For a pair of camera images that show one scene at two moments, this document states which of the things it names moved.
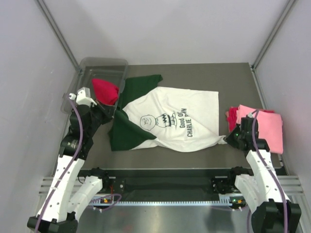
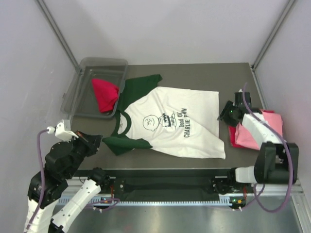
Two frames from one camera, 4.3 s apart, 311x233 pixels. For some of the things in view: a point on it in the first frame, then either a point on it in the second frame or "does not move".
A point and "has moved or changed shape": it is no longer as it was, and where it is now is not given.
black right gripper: (228, 138) → (223, 115)
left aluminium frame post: (55, 28) does not move
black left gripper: (107, 110) → (92, 141)
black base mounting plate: (122, 182) does not move
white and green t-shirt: (149, 117) has moved or changed shape
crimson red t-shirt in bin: (105, 92) does not move
